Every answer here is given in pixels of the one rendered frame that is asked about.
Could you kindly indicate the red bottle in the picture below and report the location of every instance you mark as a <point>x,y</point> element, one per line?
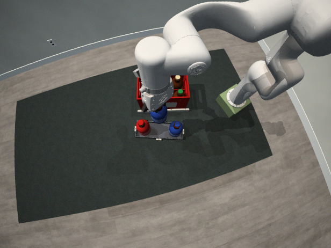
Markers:
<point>143,127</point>

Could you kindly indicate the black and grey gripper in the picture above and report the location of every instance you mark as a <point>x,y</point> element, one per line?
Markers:
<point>154,101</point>

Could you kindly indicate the blue bottle with brown band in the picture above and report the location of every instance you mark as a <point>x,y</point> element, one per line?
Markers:
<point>175,128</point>

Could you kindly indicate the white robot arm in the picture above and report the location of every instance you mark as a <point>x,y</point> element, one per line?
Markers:
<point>181,51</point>

